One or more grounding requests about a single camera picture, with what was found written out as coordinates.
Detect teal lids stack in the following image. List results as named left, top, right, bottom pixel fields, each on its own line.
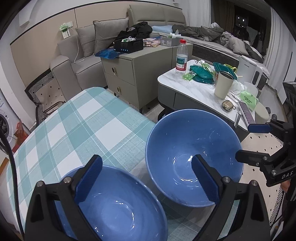
left=190, top=65, right=215, bottom=84

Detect white charging cable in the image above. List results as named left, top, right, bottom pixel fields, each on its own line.
left=74, top=30, right=86, bottom=64

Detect red cardboard box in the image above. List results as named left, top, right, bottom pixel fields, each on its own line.
left=14, top=122, right=30, bottom=139

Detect white wall device green bag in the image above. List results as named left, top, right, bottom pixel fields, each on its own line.
left=59, top=21, right=74, bottom=39

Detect black clothes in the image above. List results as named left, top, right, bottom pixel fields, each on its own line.
left=116, top=22, right=153, bottom=40

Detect teal plastic container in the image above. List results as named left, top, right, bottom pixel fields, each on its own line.
left=213, top=62, right=237, bottom=79

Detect clear water bottle red cap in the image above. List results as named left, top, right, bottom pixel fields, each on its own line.
left=175, top=39, right=188, bottom=73

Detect grey cushion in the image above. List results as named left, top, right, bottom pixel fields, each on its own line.
left=75, top=24, right=97, bottom=58
left=93, top=17, right=129, bottom=55

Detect blue bowl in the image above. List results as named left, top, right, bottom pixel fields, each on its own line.
left=145, top=109, right=244, bottom=207
left=54, top=165, right=168, bottom=241

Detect cream tumbler cup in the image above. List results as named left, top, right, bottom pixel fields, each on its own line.
left=214, top=71, right=235, bottom=100

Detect tissue box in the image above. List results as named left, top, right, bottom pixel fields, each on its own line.
left=160, top=32, right=183, bottom=46

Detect black white patterned chair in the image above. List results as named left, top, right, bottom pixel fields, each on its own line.
left=24, top=70, right=67, bottom=126

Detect black storage box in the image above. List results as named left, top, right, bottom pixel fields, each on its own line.
left=113, top=38, right=144, bottom=53

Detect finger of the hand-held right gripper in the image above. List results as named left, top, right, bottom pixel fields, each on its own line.
left=235, top=149, right=279, bottom=172
left=248, top=119, right=290, bottom=145

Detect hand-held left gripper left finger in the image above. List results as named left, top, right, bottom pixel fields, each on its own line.
left=24, top=154, right=103, bottom=241

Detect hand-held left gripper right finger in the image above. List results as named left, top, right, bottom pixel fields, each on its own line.
left=191, top=154, right=271, bottom=241

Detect white electric kettle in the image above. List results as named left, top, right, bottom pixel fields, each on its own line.
left=237, top=55, right=264, bottom=91

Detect blue plastic bag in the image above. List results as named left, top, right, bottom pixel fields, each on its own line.
left=95, top=49, right=122, bottom=59

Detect grey nightstand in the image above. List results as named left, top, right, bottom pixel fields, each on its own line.
left=100, top=42, right=193, bottom=114

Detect green packet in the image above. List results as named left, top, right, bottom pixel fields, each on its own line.
left=239, top=90, right=259, bottom=111

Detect white curtain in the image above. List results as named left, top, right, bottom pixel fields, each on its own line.
left=264, top=5, right=296, bottom=102

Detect grey striped box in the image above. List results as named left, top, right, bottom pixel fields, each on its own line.
left=238, top=101, right=255, bottom=124

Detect grey sofa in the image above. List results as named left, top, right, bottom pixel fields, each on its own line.
left=50, top=5, right=188, bottom=93

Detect white washing machine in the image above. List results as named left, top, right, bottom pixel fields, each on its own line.
left=0, top=88, right=26, bottom=153

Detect bed with clothes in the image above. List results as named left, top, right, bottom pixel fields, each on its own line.
left=171, top=22, right=270, bottom=77

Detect marble top coffee table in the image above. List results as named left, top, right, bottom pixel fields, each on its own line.
left=157, top=60, right=270, bottom=142

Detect beige earbuds case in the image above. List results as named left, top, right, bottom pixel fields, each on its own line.
left=221, top=100, right=236, bottom=110

